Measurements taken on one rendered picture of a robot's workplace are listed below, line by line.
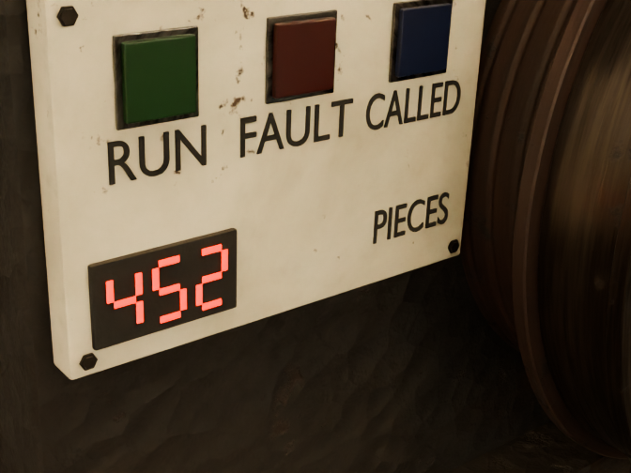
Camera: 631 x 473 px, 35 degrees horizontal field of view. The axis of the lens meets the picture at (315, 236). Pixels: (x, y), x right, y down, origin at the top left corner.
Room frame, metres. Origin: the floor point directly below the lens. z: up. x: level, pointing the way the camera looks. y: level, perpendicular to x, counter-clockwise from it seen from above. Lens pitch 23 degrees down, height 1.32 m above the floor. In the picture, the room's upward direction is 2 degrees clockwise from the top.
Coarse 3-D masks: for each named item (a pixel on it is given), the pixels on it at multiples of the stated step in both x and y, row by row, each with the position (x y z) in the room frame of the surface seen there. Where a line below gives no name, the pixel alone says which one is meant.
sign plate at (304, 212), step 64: (64, 0) 0.41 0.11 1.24; (128, 0) 0.43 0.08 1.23; (192, 0) 0.45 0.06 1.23; (256, 0) 0.47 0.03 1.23; (320, 0) 0.50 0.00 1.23; (384, 0) 0.52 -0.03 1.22; (448, 0) 0.55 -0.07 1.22; (64, 64) 0.41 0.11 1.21; (256, 64) 0.47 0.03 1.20; (384, 64) 0.52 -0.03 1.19; (448, 64) 0.55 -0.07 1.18; (64, 128) 0.41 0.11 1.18; (128, 128) 0.43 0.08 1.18; (192, 128) 0.45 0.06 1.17; (256, 128) 0.47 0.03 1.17; (320, 128) 0.50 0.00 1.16; (384, 128) 0.53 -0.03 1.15; (448, 128) 0.56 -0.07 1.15; (64, 192) 0.41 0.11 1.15; (128, 192) 0.43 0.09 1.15; (192, 192) 0.45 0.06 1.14; (256, 192) 0.47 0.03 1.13; (320, 192) 0.50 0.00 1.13; (384, 192) 0.53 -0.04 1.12; (448, 192) 0.56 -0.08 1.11; (64, 256) 0.41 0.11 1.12; (128, 256) 0.43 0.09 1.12; (192, 256) 0.45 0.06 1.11; (256, 256) 0.47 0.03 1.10; (320, 256) 0.50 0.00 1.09; (384, 256) 0.53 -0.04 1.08; (448, 256) 0.56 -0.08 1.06; (64, 320) 0.41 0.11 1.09; (128, 320) 0.42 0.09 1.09; (192, 320) 0.45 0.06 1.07
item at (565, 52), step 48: (528, 0) 0.59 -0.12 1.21; (576, 0) 0.57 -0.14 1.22; (528, 48) 0.58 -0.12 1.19; (576, 48) 0.51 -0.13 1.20; (480, 96) 0.59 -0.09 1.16; (528, 96) 0.56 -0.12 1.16; (480, 144) 0.58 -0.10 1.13; (528, 144) 0.55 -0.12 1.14; (480, 192) 0.58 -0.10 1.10; (528, 192) 0.50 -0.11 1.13; (480, 240) 0.58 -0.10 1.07; (528, 240) 0.50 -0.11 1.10; (480, 288) 0.60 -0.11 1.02; (528, 288) 0.51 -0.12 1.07; (528, 336) 0.51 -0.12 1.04; (576, 432) 0.55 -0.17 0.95
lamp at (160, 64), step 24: (144, 48) 0.43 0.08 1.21; (168, 48) 0.44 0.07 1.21; (192, 48) 0.44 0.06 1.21; (144, 72) 0.43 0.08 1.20; (168, 72) 0.44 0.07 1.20; (192, 72) 0.44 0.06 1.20; (144, 96) 0.43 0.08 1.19; (168, 96) 0.44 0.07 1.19; (192, 96) 0.44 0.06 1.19; (144, 120) 0.43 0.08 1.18
